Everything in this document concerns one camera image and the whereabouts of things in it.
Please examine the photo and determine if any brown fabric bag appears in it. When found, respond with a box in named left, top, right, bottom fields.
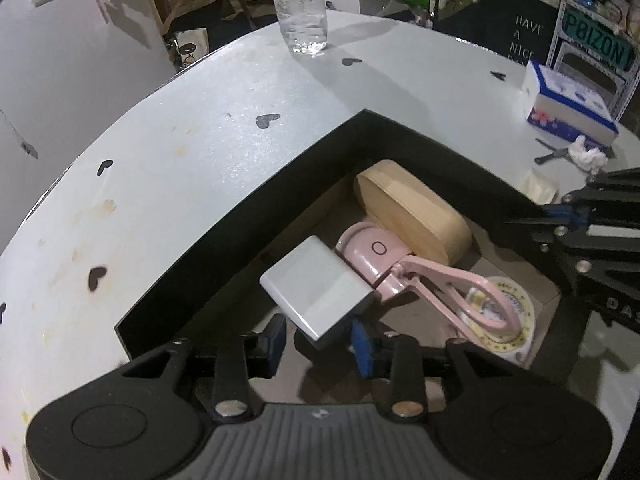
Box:
left=166, top=0, right=277, bottom=37

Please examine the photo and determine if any oval wooden case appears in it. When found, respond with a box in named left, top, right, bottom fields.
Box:
left=353, top=158, right=473, bottom=267

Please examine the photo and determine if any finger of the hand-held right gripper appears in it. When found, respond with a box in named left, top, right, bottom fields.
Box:
left=502, top=212, right=640, bottom=261
left=542, top=167, right=640, bottom=221

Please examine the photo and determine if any clear plastic water bottle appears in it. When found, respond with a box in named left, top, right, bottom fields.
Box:
left=266, top=0, right=329, bottom=56

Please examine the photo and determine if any black lettered mat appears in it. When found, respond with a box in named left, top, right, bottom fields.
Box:
left=432, top=0, right=562, bottom=69

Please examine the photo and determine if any small cream packet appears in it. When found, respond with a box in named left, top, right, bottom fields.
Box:
left=519, top=169, right=559, bottom=206

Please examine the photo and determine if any crumpled white tissue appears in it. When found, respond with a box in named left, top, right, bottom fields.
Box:
left=567, top=134, right=609, bottom=172

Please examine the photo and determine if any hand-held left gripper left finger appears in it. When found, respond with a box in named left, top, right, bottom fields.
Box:
left=120, top=313, right=289, bottom=421

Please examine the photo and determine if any black box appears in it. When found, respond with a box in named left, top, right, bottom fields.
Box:
left=114, top=108, right=589, bottom=397

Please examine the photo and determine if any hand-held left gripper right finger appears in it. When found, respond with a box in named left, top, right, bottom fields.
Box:
left=350, top=320, right=507, bottom=421

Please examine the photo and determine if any blue and white tissue box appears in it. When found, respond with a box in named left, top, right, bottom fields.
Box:
left=522, top=61, right=620, bottom=149

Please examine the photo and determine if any green licence plate sign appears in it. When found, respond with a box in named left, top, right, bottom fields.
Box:
left=559, top=9, right=632, bottom=72

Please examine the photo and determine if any white bag with face print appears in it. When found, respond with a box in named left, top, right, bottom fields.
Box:
left=174, top=27, right=211, bottom=69

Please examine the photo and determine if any white power adapter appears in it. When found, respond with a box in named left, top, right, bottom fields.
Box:
left=259, top=235, right=377, bottom=350

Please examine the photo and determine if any pink device with loop handle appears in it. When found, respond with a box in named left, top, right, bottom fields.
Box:
left=333, top=222, right=527, bottom=337

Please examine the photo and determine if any small utility knife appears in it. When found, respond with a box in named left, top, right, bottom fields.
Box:
left=534, top=137, right=571, bottom=165

